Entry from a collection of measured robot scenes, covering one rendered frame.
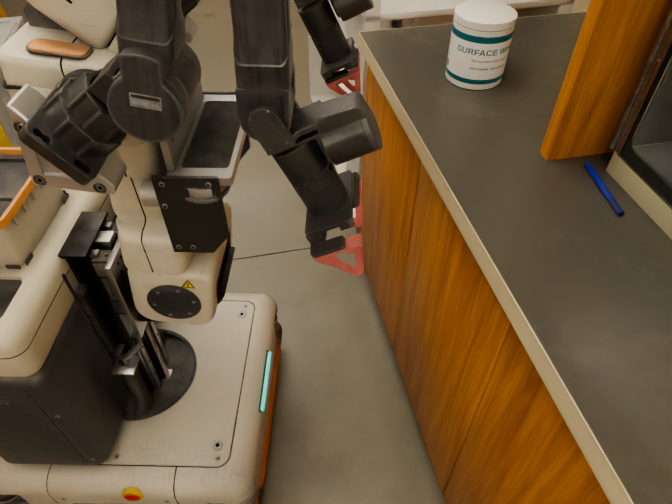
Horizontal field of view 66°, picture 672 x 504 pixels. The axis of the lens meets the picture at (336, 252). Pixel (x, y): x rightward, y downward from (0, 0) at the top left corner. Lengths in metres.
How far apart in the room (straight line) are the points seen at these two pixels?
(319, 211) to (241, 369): 0.88
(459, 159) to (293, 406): 1.01
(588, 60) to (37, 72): 0.81
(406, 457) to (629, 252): 0.97
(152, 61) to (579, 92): 0.71
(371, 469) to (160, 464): 0.60
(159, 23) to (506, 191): 0.64
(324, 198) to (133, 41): 0.27
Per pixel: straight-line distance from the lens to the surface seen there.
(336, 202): 0.66
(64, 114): 0.65
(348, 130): 0.60
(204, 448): 1.39
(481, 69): 1.23
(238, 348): 1.51
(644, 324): 0.83
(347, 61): 1.00
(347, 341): 1.84
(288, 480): 1.62
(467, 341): 1.07
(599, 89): 1.03
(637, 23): 1.00
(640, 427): 0.73
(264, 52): 0.55
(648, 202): 1.01
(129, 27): 0.57
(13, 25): 2.64
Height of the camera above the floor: 1.52
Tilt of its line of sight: 46 degrees down
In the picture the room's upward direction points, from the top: straight up
